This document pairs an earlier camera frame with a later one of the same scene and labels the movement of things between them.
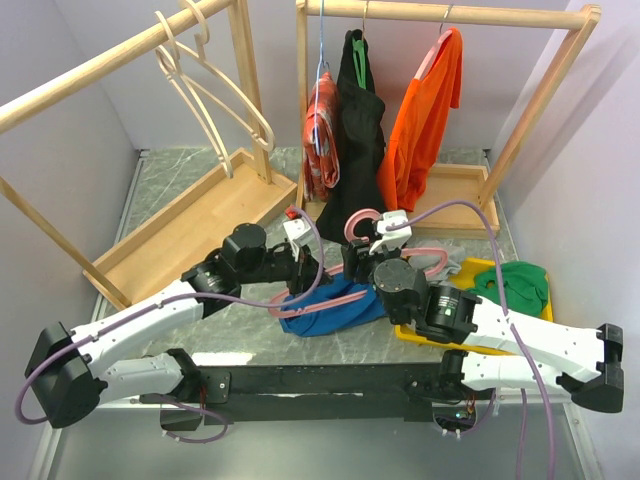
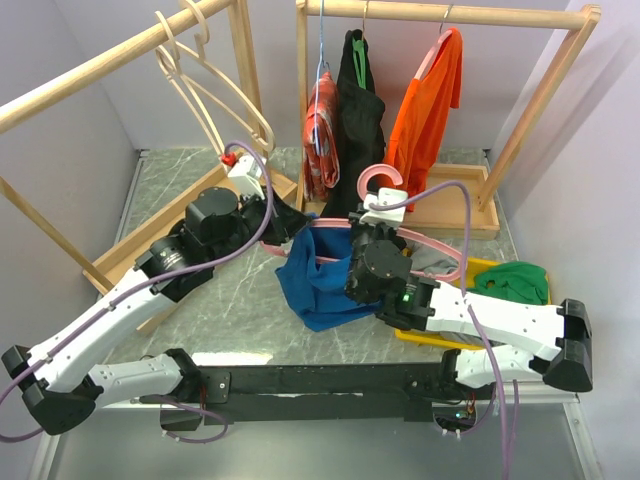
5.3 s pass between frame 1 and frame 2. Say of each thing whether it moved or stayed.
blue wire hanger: stayed
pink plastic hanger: moved
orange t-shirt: stayed
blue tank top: moved
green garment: stayed
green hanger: stayed
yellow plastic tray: stayed
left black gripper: moved
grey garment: stayed
